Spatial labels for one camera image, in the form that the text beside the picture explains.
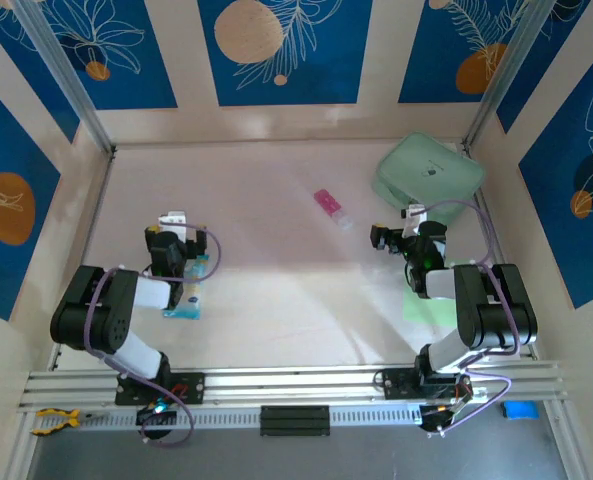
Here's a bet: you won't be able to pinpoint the light green paper sheet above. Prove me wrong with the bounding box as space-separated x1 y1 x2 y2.
403 290 458 327

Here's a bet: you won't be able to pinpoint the blue wet wipes packet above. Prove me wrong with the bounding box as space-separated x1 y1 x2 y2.
163 254 211 320

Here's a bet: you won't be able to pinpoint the pink capped clear tube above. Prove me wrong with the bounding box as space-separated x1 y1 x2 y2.
313 188 353 231

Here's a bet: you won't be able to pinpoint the mint green zip pouch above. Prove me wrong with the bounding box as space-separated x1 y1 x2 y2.
372 132 487 232

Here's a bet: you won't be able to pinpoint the blue sponge block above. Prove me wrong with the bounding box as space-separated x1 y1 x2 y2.
500 400 540 421

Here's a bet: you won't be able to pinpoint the black plastic block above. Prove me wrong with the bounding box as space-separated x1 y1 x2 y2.
259 405 331 437

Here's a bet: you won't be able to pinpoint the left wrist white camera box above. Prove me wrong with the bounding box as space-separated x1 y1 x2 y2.
158 210 188 232

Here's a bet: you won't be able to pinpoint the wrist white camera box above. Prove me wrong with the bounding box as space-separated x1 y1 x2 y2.
158 210 188 232
402 203 428 237

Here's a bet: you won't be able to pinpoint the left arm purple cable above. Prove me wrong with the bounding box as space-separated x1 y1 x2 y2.
83 224 222 447

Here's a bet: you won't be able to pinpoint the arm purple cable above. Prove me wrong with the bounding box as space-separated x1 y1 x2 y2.
410 199 522 436
83 224 222 447

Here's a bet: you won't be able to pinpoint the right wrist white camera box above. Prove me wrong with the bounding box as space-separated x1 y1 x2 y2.
402 203 428 237

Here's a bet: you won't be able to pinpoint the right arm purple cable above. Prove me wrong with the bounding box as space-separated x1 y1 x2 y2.
410 199 522 436

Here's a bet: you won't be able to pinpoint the aluminium side rail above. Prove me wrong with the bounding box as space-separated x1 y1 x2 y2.
48 149 116 372
463 142 536 360

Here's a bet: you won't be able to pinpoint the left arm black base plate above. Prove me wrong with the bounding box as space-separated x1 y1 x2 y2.
114 372 207 406

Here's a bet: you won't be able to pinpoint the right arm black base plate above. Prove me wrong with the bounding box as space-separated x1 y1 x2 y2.
381 368 473 401

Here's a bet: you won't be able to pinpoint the black controller board with wires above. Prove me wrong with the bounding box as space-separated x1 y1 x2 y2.
135 399 180 427
419 382 475 432

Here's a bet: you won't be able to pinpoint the aluminium rail frame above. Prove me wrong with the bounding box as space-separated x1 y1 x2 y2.
18 360 570 415

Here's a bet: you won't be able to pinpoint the grey slotted cable duct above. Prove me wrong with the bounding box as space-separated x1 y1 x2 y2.
78 403 425 432

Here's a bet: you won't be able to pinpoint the aluminium corner post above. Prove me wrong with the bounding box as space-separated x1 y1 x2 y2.
463 0 563 149
11 0 118 155

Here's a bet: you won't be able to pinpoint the yellow handled pliers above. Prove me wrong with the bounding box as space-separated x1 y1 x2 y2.
30 408 110 435

